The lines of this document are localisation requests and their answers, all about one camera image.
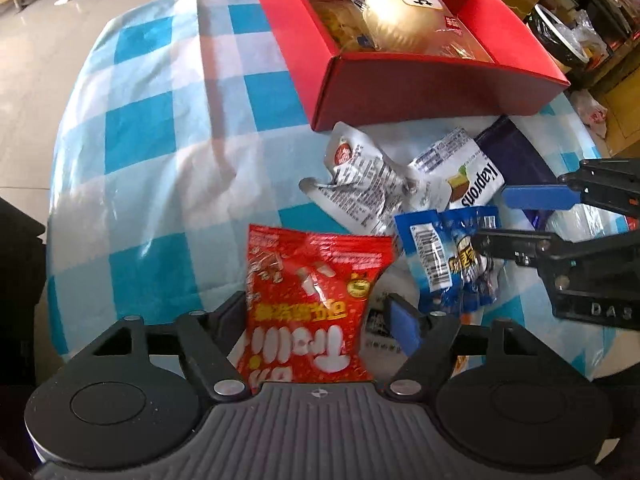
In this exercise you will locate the red cardboard box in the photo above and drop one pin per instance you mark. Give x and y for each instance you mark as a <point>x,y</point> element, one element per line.
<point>425,90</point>

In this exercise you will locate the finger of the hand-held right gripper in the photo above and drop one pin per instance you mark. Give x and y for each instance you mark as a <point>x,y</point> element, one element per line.
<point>510,244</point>
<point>540,196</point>

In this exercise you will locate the pink printed plastic bag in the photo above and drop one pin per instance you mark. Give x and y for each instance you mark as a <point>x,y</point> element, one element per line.
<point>592,115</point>

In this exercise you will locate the white wafer packet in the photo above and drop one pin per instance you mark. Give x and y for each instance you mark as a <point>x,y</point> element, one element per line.
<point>470,180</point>

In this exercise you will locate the crinkled red snack packet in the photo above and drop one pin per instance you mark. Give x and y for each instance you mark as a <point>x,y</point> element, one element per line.
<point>310,285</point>

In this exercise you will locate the black object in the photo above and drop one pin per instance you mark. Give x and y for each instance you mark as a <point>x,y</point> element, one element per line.
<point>20,285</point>

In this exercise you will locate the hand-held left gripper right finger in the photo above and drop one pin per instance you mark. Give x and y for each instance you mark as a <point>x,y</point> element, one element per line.
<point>402,327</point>

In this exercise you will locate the clear packet with round bun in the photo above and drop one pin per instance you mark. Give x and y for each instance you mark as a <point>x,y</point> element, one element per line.
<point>400,25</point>

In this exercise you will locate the yellow snack packet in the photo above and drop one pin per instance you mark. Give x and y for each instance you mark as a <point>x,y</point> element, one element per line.
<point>335,25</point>

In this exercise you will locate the blue checkered tablecloth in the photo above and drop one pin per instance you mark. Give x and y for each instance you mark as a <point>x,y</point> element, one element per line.
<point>150,135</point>

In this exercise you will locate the purple foil packet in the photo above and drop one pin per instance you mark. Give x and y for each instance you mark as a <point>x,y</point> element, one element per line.
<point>515,155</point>

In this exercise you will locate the silver snack packet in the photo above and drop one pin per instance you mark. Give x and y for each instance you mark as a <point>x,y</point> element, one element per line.
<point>360,185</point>

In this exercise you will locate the wooden side cabinet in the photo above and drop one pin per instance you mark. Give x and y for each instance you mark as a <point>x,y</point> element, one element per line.
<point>617,105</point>

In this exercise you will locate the white noodle snack packet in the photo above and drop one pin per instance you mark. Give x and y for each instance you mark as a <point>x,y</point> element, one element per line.
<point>395,285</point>

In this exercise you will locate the blue snack packet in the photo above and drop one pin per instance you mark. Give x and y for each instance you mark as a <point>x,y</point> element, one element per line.
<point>440,260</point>

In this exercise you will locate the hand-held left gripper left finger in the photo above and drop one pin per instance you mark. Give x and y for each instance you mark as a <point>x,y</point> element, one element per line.
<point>231,317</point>

